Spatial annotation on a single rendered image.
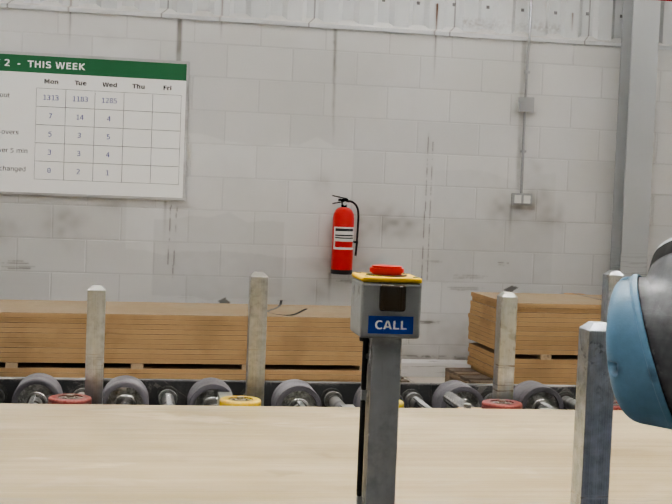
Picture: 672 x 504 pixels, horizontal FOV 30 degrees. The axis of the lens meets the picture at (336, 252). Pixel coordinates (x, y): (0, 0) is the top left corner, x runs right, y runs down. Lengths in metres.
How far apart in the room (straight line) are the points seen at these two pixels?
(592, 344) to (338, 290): 7.27
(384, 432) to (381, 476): 0.05
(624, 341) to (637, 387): 0.04
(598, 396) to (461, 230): 7.43
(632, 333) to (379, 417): 0.55
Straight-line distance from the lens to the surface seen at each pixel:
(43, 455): 1.96
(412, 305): 1.43
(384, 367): 1.45
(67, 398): 2.41
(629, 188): 9.14
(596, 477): 1.55
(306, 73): 8.70
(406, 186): 8.81
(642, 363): 0.96
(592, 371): 1.52
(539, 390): 3.10
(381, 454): 1.47
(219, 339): 7.35
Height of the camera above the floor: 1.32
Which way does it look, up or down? 3 degrees down
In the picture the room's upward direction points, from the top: 2 degrees clockwise
